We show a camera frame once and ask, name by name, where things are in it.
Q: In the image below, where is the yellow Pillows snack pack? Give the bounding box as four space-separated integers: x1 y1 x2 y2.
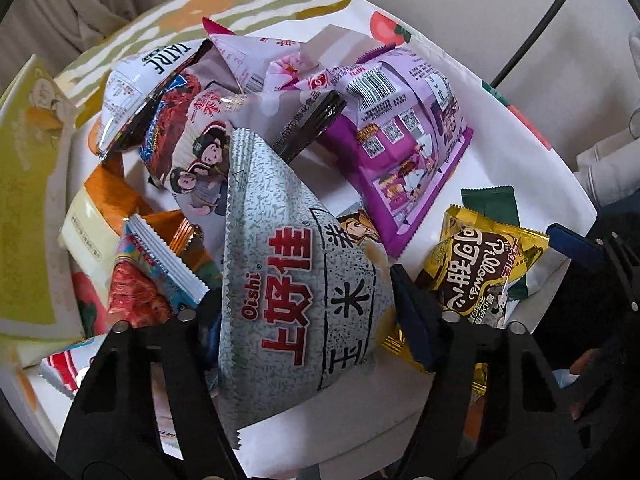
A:
382 205 549 374

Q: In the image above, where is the colourful blue snack bag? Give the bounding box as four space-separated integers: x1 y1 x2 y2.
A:
106 214 209 327

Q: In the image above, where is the orange snack bag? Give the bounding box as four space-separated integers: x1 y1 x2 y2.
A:
60 157 196 304

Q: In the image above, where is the grey Oishi corn snack bag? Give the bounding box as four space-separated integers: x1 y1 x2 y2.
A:
218 129 396 448

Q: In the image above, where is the purple snack bag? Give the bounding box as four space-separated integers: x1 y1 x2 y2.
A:
265 44 473 258

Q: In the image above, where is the pink white snack bag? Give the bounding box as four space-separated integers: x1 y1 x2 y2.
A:
202 16 319 93

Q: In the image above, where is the Sponge Crunch chocolate snack bag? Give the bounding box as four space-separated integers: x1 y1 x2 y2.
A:
140 76 346 194

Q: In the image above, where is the person's right hand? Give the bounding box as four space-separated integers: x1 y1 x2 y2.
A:
570 349 603 420

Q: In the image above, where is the red white snack bag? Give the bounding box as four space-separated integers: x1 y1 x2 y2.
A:
38 334 106 399

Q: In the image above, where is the white persimmon print tablecloth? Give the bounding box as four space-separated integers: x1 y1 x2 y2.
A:
8 0 599 478

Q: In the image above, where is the green cardboard box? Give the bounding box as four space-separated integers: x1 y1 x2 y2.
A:
0 55 84 367

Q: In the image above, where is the silver Tatre snack bag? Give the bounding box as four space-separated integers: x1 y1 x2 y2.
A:
96 39 213 159

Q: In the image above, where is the floral striped green blanket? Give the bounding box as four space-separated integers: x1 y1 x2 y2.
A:
52 0 354 111

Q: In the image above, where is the black cable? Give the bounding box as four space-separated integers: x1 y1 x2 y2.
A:
489 0 594 89

